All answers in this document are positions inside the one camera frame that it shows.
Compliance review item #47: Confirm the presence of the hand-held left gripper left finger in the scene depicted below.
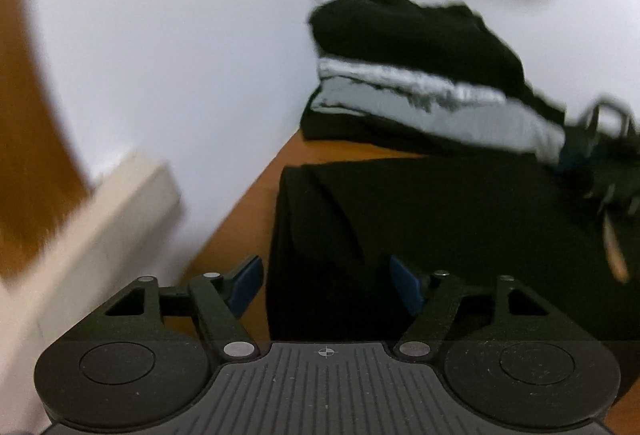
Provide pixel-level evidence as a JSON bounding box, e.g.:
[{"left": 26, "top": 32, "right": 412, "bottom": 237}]
[{"left": 101, "top": 254, "right": 265, "bottom": 361}]

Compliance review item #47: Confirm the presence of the beige window sill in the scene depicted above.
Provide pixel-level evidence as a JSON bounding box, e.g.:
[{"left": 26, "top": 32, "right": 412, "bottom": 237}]
[{"left": 0, "top": 150, "right": 182, "bottom": 435}]

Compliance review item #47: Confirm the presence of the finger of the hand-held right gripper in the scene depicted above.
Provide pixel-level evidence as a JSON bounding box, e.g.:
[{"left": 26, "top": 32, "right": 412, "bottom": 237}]
[{"left": 556, "top": 135, "right": 598, "bottom": 176}]

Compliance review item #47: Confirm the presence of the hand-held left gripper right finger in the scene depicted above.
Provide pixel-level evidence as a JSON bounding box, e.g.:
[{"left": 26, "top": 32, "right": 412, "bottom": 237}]
[{"left": 389, "top": 255, "right": 550, "bottom": 361}]

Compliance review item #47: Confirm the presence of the wooden window frame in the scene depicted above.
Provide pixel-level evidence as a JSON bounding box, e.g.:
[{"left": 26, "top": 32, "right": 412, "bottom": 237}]
[{"left": 0, "top": 0, "right": 93, "bottom": 281}]

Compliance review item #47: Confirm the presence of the black garment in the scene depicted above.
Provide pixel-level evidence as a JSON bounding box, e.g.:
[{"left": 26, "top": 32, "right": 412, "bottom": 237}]
[
  {"left": 299, "top": 95, "right": 436, "bottom": 156},
  {"left": 306, "top": 0, "right": 568, "bottom": 126},
  {"left": 265, "top": 152, "right": 640, "bottom": 406}
]

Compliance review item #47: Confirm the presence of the folded black garment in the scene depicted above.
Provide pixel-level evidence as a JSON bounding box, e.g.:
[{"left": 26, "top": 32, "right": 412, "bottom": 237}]
[
  {"left": 299, "top": 95, "right": 436, "bottom": 156},
  {"left": 306, "top": 0, "right": 568, "bottom": 126}
]

